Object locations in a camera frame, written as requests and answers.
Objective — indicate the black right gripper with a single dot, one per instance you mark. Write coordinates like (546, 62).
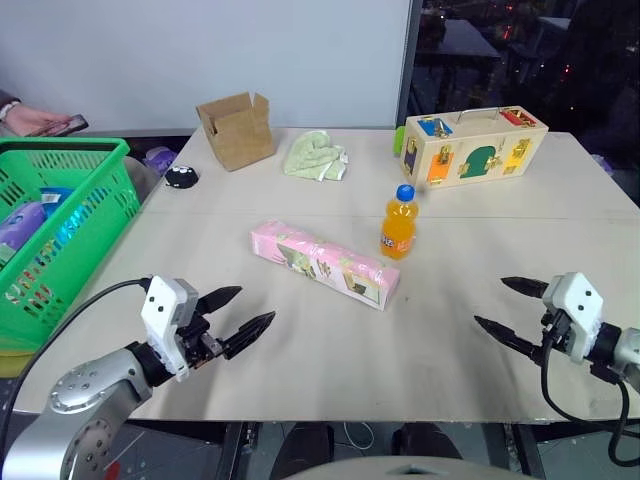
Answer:
(557, 332)

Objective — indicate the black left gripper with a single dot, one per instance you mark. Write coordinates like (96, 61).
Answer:
(197, 342)

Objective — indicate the dark smartphone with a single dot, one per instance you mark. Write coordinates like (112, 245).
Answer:
(70, 123)

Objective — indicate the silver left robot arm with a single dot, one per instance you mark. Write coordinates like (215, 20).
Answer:
(90, 395)

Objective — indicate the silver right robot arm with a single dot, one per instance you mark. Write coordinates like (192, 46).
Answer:
(625, 350)

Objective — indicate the green plastic basket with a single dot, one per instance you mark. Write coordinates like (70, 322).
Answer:
(60, 145)

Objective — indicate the person's bare hand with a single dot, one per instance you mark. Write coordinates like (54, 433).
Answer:
(30, 119)

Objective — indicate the pink tissue package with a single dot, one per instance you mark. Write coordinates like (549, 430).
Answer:
(320, 260)

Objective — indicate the orange soda bottle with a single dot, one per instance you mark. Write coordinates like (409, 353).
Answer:
(398, 225)

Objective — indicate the black round button device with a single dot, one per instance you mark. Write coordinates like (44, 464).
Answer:
(181, 177)

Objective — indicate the wooden lock puzzle box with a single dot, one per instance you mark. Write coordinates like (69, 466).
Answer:
(475, 155)

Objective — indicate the purple wrapped package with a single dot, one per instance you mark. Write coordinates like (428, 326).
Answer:
(160, 159)

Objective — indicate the open brown cardboard box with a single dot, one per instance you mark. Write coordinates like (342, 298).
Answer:
(240, 137)

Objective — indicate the light green towel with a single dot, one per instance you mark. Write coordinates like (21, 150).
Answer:
(312, 155)

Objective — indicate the grey robot torso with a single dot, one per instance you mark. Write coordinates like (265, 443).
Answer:
(400, 470)

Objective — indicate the small green plastic object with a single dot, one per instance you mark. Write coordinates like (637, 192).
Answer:
(401, 140)

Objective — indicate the blue snack package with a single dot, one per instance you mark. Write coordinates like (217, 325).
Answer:
(57, 196)

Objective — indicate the yellow flat pad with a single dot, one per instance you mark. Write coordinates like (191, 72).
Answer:
(15, 362)

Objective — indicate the purple soft package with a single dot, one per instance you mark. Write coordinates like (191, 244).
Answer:
(22, 222)

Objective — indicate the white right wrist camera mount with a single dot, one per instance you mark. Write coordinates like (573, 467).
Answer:
(580, 305)

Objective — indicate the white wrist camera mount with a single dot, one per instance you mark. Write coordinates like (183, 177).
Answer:
(162, 310)
(580, 305)

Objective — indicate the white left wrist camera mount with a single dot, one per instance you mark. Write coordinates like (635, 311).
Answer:
(162, 310)

